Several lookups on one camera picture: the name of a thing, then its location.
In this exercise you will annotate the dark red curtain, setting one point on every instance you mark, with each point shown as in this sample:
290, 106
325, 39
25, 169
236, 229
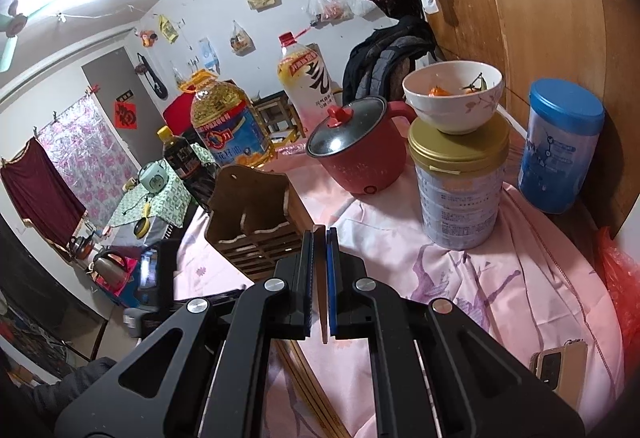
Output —
40, 193

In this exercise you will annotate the red cloth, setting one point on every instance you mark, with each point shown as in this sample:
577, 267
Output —
177, 113

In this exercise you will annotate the blue and white bag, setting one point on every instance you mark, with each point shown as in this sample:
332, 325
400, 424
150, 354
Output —
209, 56

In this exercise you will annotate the person's left forearm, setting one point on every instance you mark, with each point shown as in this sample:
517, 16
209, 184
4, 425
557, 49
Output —
55, 403

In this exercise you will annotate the large red-cap drink bottle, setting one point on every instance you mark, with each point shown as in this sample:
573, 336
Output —
305, 78

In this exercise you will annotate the green ceiling fan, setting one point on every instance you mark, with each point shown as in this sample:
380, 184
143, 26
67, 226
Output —
15, 26

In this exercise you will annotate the small yellow bag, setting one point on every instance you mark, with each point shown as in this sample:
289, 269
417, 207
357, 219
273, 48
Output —
168, 29

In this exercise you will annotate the wooden stool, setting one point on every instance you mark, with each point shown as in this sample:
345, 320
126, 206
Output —
275, 113

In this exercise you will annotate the white ceramic bowl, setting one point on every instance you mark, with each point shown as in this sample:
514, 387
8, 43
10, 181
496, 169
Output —
452, 106

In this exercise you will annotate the small clear plastic bag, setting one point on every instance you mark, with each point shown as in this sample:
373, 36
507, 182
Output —
241, 41

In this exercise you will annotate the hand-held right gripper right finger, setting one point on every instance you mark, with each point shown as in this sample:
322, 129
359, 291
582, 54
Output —
332, 278

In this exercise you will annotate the green floral table cover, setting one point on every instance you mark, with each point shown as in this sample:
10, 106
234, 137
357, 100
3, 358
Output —
165, 205

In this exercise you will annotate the pink floral tablecloth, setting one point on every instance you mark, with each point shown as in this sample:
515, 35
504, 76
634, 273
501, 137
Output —
450, 298

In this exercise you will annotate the dark teapot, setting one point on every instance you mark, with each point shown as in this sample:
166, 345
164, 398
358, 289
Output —
81, 248

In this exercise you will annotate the orange tangerine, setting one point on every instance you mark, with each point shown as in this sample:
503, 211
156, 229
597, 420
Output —
439, 92

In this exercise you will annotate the red mug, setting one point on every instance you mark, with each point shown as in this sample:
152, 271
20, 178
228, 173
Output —
357, 153

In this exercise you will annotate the wooden utensil holder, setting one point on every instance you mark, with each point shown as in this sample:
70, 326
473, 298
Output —
250, 213

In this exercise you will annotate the red plastic bag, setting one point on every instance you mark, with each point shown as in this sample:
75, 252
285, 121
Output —
622, 288

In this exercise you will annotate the pink floral curtain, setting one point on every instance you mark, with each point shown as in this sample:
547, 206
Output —
90, 153

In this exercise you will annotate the dark jacket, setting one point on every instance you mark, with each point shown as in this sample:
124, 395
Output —
385, 53

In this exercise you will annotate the wooden chopstick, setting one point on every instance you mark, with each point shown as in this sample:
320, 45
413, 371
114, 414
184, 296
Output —
300, 388
320, 393

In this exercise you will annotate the black hanging item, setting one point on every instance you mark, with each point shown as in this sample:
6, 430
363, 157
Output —
152, 78

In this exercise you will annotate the yellow cooking oil bottle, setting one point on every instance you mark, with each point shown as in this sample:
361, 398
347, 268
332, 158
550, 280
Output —
227, 128

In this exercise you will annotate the gold-lid tin can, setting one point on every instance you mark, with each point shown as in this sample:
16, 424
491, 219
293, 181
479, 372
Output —
457, 188

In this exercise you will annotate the blue-lid canister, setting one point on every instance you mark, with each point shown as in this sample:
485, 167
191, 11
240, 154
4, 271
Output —
557, 153

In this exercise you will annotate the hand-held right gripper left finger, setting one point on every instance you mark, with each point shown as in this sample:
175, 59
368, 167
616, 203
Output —
311, 278

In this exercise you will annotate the smartphone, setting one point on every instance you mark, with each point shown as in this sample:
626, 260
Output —
560, 375

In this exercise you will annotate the red paper door sign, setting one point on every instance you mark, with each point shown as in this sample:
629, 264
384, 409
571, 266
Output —
124, 115

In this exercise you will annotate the mint green appliance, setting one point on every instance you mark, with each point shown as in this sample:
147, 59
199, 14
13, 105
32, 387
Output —
152, 178

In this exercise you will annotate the metal kettle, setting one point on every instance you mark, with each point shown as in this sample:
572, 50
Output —
109, 270

